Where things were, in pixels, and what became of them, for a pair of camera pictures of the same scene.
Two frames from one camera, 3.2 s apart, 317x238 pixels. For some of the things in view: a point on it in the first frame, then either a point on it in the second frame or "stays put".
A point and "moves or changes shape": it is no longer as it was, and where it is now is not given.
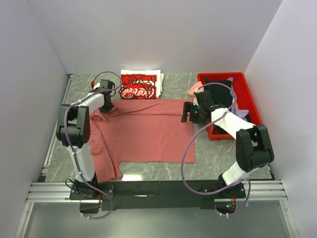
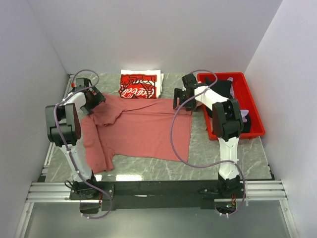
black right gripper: [189, 107] → [178, 93]
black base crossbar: [156, 195] stays put
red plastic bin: [244, 99] stays put
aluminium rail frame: [42, 190] stays put
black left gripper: [104, 110] → [98, 98]
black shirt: [220, 94] stays put
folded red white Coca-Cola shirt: [141, 84] stays put
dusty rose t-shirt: [139, 131] moves or changes shape
